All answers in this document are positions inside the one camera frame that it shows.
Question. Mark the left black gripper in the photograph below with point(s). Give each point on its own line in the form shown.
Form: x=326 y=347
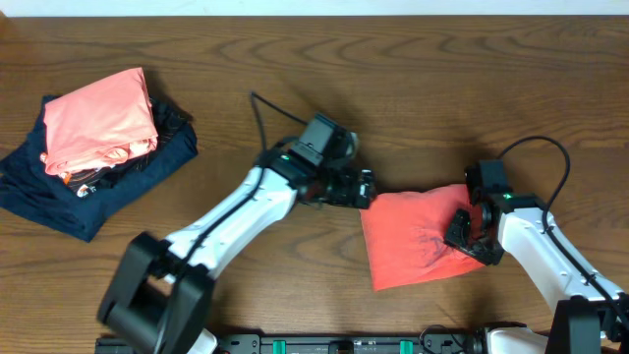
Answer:
x=352 y=182

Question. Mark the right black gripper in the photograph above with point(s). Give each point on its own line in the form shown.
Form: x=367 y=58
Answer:
x=490 y=255

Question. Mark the red printed soccer t-shirt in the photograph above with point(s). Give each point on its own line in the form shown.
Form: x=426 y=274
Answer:
x=404 y=234

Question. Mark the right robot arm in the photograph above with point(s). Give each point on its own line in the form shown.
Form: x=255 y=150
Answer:
x=587 y=307

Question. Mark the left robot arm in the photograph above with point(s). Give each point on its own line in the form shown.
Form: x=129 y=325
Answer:
x=160 y=295

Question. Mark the folded black orange shirt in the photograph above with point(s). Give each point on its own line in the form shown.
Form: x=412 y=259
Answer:
x=168 y=123

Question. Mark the folded salmon pink shirt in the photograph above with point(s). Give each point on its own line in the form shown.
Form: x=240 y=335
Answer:
x=102 y=124

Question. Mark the folded navy blue shirt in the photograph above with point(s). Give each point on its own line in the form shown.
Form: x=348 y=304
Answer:
x=30 y=193

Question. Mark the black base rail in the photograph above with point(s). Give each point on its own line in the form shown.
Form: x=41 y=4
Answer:
x=434 y=339

